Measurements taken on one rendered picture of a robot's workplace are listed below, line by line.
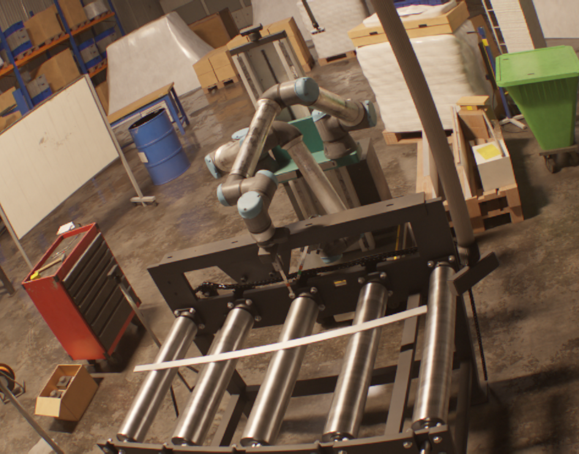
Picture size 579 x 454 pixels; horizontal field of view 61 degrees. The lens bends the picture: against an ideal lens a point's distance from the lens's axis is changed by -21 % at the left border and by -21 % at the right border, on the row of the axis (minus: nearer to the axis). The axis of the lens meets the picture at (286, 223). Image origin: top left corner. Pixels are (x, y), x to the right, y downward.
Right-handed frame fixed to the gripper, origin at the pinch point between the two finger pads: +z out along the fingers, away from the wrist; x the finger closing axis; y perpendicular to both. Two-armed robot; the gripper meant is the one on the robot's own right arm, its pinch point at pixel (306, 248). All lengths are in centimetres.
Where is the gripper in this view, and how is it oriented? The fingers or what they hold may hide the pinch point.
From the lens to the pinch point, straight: 247.3
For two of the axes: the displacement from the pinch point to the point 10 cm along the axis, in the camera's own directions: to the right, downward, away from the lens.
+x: -9.6, -2.7, 0.9
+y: -2.3, 9.2, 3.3
